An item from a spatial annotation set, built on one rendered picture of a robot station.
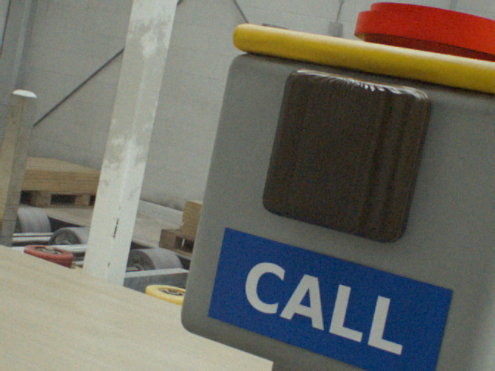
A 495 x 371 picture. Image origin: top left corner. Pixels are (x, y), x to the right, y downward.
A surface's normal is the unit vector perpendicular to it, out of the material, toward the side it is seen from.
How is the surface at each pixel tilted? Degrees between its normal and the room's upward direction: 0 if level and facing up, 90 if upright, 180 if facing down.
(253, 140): 90
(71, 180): 90
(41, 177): 90
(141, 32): 90
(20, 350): 0
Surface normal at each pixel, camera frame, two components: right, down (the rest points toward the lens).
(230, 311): -0.50, -0.03
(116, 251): 0.84, 0.21
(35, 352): 0.20, -0.98
